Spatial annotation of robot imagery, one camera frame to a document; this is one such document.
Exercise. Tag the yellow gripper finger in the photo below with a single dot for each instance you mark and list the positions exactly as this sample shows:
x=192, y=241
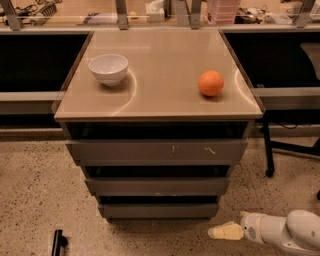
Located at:
x=226, y=231

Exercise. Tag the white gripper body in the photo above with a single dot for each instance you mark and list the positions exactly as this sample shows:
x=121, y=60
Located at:
x=250, y=226

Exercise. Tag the grey bottom drawer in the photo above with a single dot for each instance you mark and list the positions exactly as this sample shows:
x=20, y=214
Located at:
x=158, y=211

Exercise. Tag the grey drawer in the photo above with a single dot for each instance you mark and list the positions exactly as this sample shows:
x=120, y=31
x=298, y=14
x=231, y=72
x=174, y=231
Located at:
x=158, y=211
x=199, y=186
x=157, y=152

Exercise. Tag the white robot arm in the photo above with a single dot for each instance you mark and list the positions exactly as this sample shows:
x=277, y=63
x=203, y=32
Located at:
x=297, y=234

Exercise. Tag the grey middle drawer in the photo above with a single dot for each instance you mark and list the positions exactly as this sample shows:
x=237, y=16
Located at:
x=199, y=186

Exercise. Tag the grey top drawer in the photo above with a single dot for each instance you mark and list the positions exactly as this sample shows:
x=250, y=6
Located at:
x=157, y=152

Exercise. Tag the grey drawer cabinet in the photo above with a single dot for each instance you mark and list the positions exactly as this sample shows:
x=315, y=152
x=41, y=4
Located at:
x=158, y=99

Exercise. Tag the black stand leg with caster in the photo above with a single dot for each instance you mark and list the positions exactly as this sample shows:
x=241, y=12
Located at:
x=270, y=145

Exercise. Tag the orange fruit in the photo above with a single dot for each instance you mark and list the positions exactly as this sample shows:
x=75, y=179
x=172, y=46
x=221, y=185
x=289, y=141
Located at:
x=210, y=83

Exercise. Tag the white bowl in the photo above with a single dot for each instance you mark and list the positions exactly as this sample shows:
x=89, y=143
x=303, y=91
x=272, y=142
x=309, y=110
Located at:
x=109, y=69

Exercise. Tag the pink stacked trays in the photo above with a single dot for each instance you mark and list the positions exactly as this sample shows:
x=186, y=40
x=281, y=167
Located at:
x=221, y=11

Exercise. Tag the white tissue box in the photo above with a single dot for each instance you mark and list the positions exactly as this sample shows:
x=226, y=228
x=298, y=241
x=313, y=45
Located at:
x=155, y=11

